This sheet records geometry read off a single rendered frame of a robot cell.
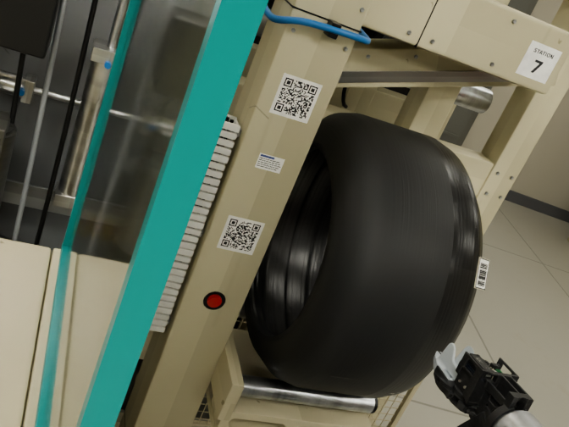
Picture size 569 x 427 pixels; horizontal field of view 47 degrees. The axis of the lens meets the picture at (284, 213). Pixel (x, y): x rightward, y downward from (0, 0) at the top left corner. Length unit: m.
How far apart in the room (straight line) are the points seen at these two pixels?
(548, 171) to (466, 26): 6.06
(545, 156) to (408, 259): 6.33
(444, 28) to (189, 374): 0.94
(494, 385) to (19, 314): 0.67
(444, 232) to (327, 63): 0.37
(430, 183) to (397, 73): 0.47
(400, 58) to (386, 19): 0.21
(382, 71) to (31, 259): 1.01
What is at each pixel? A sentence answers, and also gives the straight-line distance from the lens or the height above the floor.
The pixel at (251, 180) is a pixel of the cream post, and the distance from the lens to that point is 1.21.
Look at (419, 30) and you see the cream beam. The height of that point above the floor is 1.67.
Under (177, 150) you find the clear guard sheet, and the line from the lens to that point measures 0.29.
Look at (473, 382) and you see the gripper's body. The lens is 1.06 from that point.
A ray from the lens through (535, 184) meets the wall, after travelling 7.56.
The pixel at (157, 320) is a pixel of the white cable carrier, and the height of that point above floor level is 0.98.
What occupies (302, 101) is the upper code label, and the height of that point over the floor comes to 1.51.
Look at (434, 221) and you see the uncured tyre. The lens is 1.22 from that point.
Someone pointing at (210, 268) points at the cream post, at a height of 1.13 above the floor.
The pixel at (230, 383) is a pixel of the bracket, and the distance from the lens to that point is 1.35.
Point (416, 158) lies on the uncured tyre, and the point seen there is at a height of 1.47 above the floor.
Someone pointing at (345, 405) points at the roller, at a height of 0.90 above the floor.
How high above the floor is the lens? 1.78
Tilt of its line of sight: 23 degrees down
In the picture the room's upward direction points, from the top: 23 degrees clockwise
